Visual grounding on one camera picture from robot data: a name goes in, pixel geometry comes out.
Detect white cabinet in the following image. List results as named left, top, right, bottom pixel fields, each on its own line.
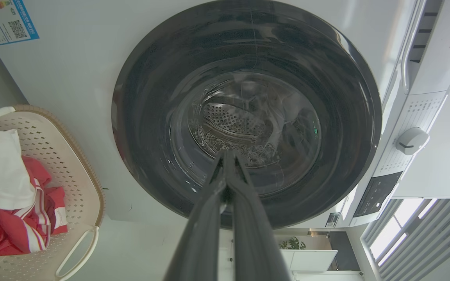
left=280, top=249, right=339, bottom=272

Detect green potted plant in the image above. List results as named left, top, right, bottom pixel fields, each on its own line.
left=279, top=237, right=307, bottom=250

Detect cream perforated laundry basket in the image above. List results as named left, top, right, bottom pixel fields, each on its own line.
left=0, top=105, right=105, bottom=281

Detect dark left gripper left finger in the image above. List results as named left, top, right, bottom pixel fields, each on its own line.
left=164, top=150, right=231, bottom=281

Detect grey window blinds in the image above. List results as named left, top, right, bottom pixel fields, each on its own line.
left=362, top=198, right=450, bottom=281

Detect white washer control knob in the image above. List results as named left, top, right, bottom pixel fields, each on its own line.
left=395, top=127, right=430, bottom=156

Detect white garment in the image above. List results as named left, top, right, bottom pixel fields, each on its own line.
left=0, top=130, right=37, bottom=210

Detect black round washer door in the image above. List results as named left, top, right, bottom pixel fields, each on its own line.
left=111, top=0, right=383, bottom=230

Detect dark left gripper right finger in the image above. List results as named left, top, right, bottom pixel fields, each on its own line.
left=224, top=149, right=292, bottom=281

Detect blue energy label sticker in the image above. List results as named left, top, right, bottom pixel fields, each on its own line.
left=0, top=0, right=40, bottom=46

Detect white front-load washing machine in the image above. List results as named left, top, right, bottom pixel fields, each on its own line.
left=0, top=0, right=450, bottom=229

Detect white detergent drawer front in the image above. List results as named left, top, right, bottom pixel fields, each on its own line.
left=401, top=0, right=450, bottom=95

